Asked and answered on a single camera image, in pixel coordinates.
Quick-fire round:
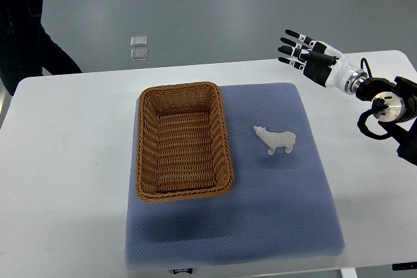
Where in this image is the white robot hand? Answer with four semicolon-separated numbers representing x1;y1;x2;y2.
278;29;366;94

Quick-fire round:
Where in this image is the white bear figurine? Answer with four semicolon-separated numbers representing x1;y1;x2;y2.
253;126;296;156

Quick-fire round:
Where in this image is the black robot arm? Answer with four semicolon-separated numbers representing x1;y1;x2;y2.
278;29;416;165

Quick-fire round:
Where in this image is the brown wicker basket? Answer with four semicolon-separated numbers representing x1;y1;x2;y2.
136;81;235;202

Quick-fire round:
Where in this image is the blue quilted mat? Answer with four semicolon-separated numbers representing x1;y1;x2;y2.
125;83;345;270

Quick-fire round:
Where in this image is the lower metal floor plate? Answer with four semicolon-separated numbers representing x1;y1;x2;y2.
130;48;148;61

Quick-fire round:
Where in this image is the black table control panel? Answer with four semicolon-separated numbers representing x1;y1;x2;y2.
392;262;417;271

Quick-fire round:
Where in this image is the black mat label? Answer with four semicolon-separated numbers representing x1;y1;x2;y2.
173;268;193;275

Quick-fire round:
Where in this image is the person in dark clothes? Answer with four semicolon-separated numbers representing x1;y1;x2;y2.
1;0;81;96

